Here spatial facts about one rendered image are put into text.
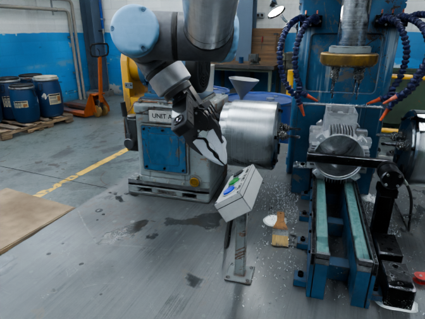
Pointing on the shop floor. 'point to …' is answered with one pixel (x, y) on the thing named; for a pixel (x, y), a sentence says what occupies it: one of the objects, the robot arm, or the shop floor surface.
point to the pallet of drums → (30, 104)
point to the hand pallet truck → (100, 109)
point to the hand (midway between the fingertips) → (221, 161)
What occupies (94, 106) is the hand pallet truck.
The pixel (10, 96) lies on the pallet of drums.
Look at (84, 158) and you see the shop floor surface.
